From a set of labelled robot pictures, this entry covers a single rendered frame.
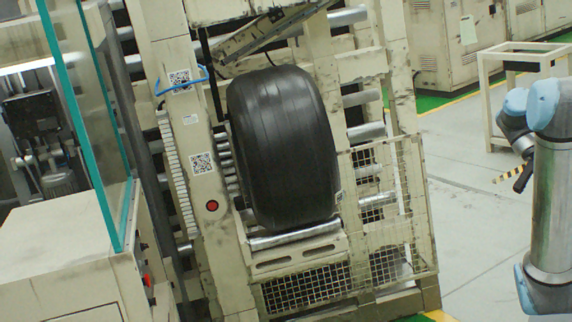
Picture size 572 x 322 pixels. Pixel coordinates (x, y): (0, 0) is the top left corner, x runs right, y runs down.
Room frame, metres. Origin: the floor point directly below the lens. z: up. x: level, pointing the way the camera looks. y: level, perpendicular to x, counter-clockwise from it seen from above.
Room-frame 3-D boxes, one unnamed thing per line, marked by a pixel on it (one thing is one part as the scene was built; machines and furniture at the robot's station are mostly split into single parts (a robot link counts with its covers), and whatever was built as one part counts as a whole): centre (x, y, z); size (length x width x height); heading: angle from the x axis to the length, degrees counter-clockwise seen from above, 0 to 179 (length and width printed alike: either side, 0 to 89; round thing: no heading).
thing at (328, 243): (2.07, 0.01, 0.83); 0.36 x 0.09 x 0.06; 96
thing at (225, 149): (2.57, 0.28, 1.05); 0.20 x 0.15 x 0.30; 96
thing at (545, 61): (4.56, -1.90, 0.40); 0.60 x 0.35 x 0.80; 29
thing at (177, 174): (2.13, 0.36, 1.19); 0.05 x 0.04 x 0.48; 6
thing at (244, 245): (2.19, 0.20, 0.90); 0.40 x 0.03 x 0.10; 6
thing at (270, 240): (2.07, 0.00, 0.90); 0.35 x 0.05 x 0.05; 96
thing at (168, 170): (2.99, 0.52, 0.61); 0.33 x 0.06 x 0.86; 6
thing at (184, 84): (2.17, 0.28, 1.51); 0.19 x 0.19 x 0.06; 6
